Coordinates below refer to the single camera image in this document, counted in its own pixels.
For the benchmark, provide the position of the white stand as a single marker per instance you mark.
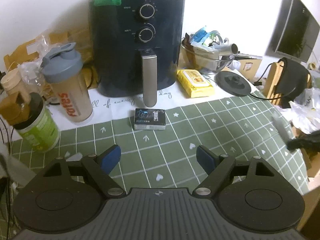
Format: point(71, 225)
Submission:
point(15, 170)

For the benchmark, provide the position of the small brown carton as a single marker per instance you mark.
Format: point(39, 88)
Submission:
point(247, 66)

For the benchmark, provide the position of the black air fryer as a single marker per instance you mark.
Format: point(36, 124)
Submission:
point(117, 55)

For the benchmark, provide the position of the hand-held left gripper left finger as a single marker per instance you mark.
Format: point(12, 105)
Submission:
point(111, 158)

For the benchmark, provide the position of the black kettle base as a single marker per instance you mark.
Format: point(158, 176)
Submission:
point(233, 83)

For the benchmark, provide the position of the black cloth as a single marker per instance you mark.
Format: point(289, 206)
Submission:
point(295, 80)

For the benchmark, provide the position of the glass bowl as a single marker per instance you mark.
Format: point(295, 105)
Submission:
point(200, 60)

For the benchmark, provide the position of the silver tube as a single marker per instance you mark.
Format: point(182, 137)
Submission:
point(228, 48)

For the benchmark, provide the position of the yellow wet wipes pack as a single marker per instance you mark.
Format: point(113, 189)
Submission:
point(195, 82)

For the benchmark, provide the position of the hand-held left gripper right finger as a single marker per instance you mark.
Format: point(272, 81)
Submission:
point(203, 158)

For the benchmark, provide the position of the blue snack packet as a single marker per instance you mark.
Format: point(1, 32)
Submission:
point(201, 36)

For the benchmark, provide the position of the small black box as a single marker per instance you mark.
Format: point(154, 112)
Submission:
point(150, 118)

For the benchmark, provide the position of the crumpled clear plastic bag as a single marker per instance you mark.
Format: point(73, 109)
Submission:
point(33, 72)

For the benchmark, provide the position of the green label jar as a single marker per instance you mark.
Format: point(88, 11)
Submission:
point(40, 130)

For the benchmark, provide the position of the white plastic bag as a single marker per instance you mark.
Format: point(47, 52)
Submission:
point(305, 112)

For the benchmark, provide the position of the grey lid shaker bottle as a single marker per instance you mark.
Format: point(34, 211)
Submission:
point(72, 90)

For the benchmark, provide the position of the white printed table runner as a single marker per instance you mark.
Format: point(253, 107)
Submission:
point(120, 102)

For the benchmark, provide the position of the black monitor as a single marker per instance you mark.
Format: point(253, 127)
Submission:
point(295, 30)

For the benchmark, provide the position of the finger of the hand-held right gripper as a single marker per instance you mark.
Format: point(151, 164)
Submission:
point(307, 141)

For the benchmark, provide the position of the green checked tablecloth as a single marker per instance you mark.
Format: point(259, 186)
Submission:
point(175, 135)

